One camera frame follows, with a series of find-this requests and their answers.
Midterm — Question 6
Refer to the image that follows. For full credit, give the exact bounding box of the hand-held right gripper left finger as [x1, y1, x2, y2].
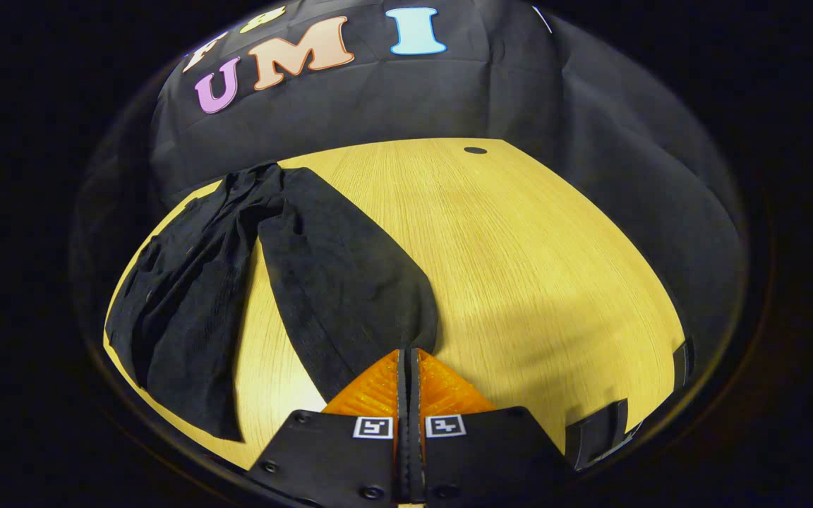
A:
[246, 347, 412, 508]

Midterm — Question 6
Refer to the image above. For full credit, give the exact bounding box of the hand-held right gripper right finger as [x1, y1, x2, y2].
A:
[410, 347, 578, 508]

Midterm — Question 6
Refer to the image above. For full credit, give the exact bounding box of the black button shirt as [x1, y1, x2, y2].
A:
[105, 162, 440, 442]

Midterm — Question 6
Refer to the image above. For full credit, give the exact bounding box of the black table edge clamp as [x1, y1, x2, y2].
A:
[671, 339, 696, 389]
[565, 399, 630, 471]

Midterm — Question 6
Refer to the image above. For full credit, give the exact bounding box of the black backdrop cloth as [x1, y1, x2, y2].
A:
[71, 0, 747, 368]

